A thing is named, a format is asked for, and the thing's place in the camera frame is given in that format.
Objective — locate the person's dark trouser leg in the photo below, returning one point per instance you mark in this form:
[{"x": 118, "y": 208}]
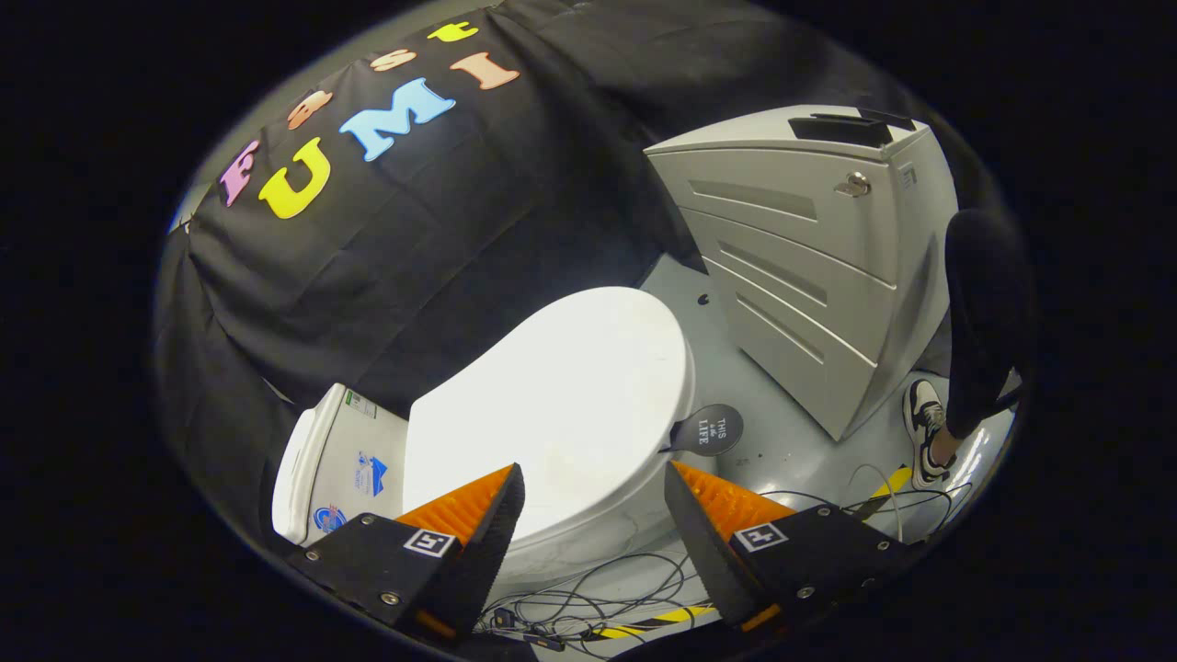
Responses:
[{"x": 984, "y": 313}]

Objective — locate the white toilet with tank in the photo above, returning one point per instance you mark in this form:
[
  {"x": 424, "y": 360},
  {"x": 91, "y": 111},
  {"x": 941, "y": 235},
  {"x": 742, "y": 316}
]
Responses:
[{"x": 349, "y": 460}]

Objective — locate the white toilet lid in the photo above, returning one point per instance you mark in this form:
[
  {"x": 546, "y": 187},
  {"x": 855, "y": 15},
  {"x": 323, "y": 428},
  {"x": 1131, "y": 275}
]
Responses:
[{"x": 570, "y": 395}]

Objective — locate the yellow black floor tape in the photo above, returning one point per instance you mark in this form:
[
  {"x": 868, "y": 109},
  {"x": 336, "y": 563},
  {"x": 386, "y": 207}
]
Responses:
[{"x": 676, "y": 616}]

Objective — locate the round black sign paddle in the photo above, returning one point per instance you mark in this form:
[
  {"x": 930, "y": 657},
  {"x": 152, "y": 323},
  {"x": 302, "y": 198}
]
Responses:
[{"x": 710, "y": 429}]

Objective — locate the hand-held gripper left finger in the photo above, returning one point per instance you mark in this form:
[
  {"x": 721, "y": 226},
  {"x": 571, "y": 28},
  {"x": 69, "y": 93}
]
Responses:
[{"x": 487, "y": 552}]

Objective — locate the person's black white sneaker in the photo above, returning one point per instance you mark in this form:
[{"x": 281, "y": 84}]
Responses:
[{"x": 924, "y": 423}]

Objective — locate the black backdrop cloth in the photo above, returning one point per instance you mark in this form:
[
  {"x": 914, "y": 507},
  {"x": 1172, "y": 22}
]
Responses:
[{"x": 441, "y": 239}]

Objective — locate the grey drawer cabinet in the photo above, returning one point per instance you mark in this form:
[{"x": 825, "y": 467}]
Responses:
[{"x": 809, "y": 276}]

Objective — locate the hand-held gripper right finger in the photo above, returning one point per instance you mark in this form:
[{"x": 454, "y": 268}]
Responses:
[{"x": 703, "y": 542}]

